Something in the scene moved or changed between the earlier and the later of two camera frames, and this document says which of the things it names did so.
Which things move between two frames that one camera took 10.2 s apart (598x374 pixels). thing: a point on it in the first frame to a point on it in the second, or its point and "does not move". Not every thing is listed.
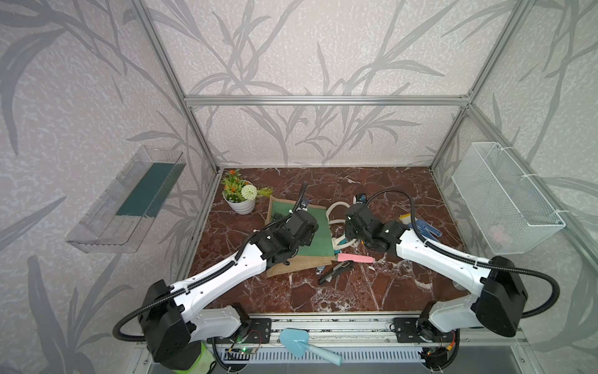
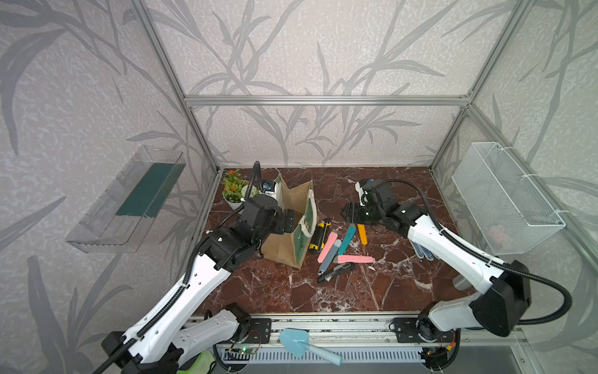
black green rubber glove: x=194 y=358 does not move
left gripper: x=309 y=236 to x=280 y=227
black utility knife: x=336 y=271 does not move
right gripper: x=347 y=231 to x=349 y=212
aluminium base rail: x=367 y=330 does not move
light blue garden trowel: x=297 y=341 does not move
